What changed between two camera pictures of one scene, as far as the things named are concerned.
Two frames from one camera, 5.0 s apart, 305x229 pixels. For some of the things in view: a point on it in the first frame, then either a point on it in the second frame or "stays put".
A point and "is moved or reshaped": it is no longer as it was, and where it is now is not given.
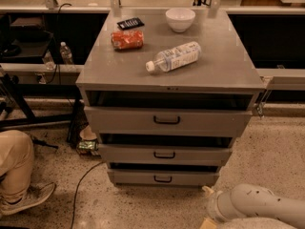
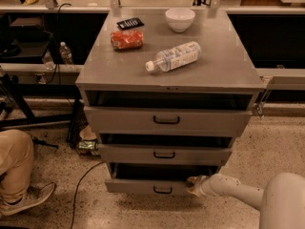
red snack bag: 127,39 stays put
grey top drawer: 169,121 stays put
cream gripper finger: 208,224 -> 193,191
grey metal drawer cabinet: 166,106 stays put
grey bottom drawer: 163,176 is moved or reshaped
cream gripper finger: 208,189 -> 193,179
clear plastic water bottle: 175,58 stays put
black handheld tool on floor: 42,143 stays put
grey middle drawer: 166,154 stays put
